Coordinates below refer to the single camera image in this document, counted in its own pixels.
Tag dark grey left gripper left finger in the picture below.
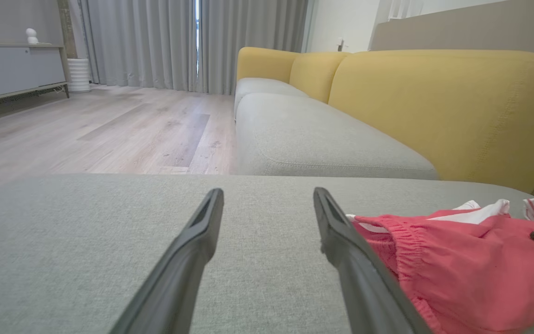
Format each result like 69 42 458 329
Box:
109 188 225 334

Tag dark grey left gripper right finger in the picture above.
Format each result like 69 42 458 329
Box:
313 187 432 334

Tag red Bulls 23 jersey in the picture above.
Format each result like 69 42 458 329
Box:
346 197 534 233

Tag red shorts with white stripe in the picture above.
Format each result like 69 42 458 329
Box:
351 204 534 334

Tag white ribbed plant pot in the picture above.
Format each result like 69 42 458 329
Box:
67 58 91 93

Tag grey pleated curtain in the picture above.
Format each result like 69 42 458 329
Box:
197 0 309 96
79 0 198 92

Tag low green grey TV cabinet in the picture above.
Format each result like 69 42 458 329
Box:
0 43 70 112

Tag white slatted railing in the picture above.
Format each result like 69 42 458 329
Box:
388 0 425 21

